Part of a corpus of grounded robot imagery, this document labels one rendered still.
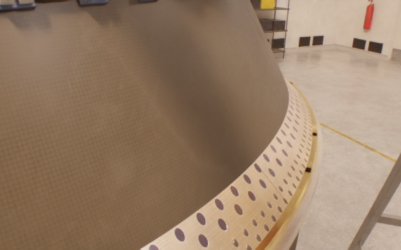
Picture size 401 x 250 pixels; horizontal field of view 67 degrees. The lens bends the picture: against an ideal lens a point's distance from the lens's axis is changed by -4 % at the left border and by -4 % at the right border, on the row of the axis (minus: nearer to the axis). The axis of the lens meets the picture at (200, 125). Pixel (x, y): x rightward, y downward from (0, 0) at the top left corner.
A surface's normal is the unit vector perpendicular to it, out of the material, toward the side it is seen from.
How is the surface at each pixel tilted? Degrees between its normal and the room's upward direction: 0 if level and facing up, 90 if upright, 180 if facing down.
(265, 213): 43
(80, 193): 62
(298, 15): 90
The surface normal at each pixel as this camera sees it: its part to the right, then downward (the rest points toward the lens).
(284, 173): 0.59, -0.52
